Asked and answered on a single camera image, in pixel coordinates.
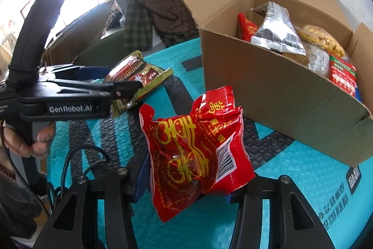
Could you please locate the green red noodle snack bag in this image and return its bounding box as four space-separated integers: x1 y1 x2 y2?
105 50 174 117

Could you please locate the red candy snack bag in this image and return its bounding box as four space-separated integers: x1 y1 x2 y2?
139 86 255 222

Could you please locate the silver foil snack packet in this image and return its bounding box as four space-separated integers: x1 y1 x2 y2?
250 1 307 56

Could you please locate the waffle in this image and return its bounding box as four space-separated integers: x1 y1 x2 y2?
297 25 346 57

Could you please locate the left hand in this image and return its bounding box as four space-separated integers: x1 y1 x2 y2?
4 122 56 159

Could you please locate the stacked flat cardboard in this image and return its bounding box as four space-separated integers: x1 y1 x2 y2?
42 0 114 66

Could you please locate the green plaid shirt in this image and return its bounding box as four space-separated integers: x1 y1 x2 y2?
124 0 152 51

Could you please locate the teal bubble mailer mat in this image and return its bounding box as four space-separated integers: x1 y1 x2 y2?
47 39 372 248

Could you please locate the blue white snack tube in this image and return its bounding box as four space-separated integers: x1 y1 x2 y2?
355 87 362 102

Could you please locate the red packet in box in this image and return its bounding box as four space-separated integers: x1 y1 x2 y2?
238 13 259 42

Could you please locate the red green snack pack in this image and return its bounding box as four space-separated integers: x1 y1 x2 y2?
329 56 357 97

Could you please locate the open cardboard box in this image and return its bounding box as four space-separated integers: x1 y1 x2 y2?
182 0 372 166

